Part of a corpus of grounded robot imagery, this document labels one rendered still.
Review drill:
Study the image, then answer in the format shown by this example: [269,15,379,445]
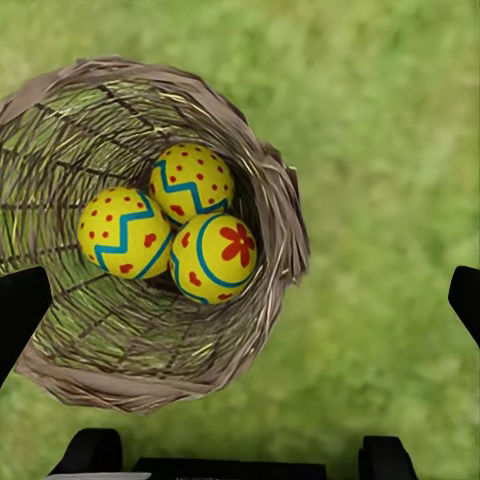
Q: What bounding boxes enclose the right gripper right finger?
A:
[448,265,480,347]

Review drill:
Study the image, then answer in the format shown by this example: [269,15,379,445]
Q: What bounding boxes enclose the wicker basket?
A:
[0,53,312,416]

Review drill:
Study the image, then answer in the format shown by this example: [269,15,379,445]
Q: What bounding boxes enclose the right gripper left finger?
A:
[0,266,53,385]

